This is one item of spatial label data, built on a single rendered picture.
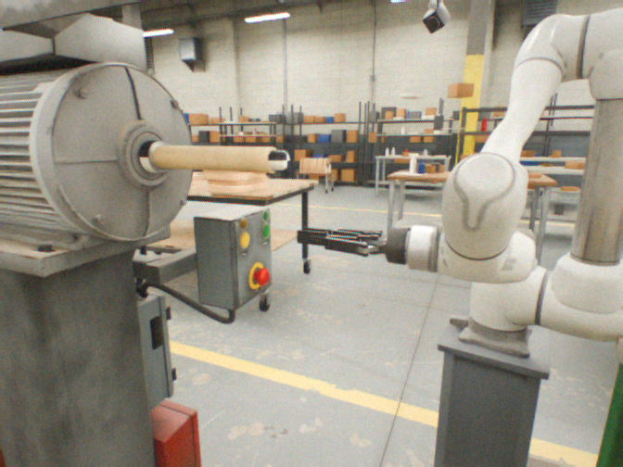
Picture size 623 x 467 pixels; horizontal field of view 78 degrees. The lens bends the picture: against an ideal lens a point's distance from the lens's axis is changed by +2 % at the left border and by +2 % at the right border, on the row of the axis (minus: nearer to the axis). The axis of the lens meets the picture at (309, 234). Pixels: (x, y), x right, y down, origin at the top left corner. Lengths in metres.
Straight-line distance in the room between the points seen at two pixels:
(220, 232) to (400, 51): 11.24
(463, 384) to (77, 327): 0.99
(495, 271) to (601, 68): 0.53
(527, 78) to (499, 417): 0.88
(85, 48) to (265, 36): 12.89
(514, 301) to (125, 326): 0.95
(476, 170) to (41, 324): 0.69
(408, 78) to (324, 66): 2.51
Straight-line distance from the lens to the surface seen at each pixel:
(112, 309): 0.82
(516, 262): 0.73
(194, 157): 0.54
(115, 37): 0.68
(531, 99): 0.97
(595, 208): 1.10
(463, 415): 1.32
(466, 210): 0.58
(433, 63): 11.67
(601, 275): 1.12
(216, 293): 0.85
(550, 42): 1.08
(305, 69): 12.68
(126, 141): 0.58
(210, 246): 0.82
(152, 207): 0.63
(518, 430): 1.31
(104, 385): 0.87
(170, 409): 1.11
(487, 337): 1.23
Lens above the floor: 1.28
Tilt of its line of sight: 14 degrees down
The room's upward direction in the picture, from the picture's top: straight up
